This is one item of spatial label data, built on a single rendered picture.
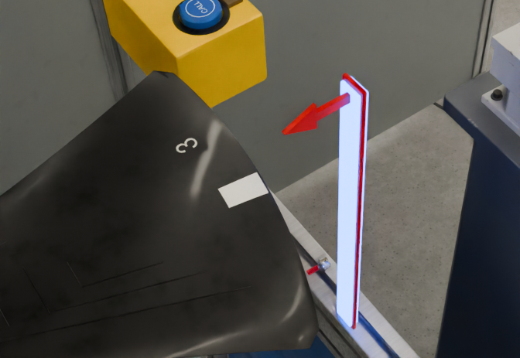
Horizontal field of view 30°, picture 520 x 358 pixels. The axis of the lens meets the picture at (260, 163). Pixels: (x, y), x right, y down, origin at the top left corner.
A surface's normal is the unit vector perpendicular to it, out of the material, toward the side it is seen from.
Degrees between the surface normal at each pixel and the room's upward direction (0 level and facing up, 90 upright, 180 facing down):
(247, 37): 90
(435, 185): 0
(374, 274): 0
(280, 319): 29
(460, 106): 0
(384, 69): 90
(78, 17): 90
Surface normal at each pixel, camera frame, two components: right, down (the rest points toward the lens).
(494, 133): -0.05, -0.64
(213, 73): 0.56, 0.62
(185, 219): 0.19, -0.50
